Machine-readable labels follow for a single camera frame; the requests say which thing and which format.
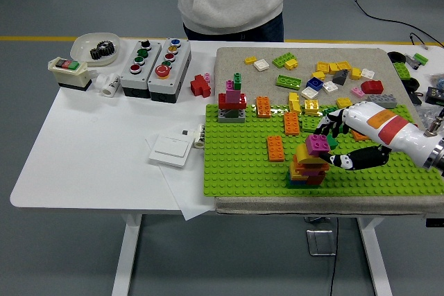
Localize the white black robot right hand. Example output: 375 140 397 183
314 101 437 171

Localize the pink two-by-two brick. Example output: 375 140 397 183
306 134 331 157

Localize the brick tower with yellow arch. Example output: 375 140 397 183
286 142 330 190

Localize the grey two-by-four brick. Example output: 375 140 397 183
367 94 398 109

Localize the red curved brick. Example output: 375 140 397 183
360 80 384 95

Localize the dark green two-by-four brick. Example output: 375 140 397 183
322 107 350 134

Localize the dark grey slope brick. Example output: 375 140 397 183
332 69 350 86

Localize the blue two-by-two brick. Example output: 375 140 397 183
306 76 325 91

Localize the light green flat brick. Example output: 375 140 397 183
275 74 302 89

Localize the green studded baseplate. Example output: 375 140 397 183
203 103 444 198

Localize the brick tower with grey base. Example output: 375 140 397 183
217 71 248 124

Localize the red brick cluster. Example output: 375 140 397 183
189 74 212 98

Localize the clear plastic bag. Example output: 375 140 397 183
416 105 444 127

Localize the black button pad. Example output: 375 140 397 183
425 86 444 105

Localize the small grey device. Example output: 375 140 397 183
404 53 420 70

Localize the silver floor socket box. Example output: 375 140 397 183
306 229 337 257

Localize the white table leg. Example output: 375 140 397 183
111 213 144 296
357 217 395 296

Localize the grey-brown mat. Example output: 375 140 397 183
212 46 444 216

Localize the white printed cylinder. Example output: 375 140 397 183
193 123 206 150

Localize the grey emergency-stop control box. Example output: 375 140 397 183
147 37 192 103

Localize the grey four-button control box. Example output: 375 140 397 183
120 39 162 98

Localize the white pipe tee fitting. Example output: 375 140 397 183
92 72 121 97

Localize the black metal gear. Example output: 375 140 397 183
96 40 117 55
89 47 112 61

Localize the white plastic bowl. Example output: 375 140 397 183
70 32 121 67

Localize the long black floor cable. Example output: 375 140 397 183
344 0 444 49

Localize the black hanging cable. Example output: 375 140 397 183
328 217 341 296

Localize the white wall switch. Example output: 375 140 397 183
148 134 194 168

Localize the cream red-green switch box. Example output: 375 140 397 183
47 56 93 92

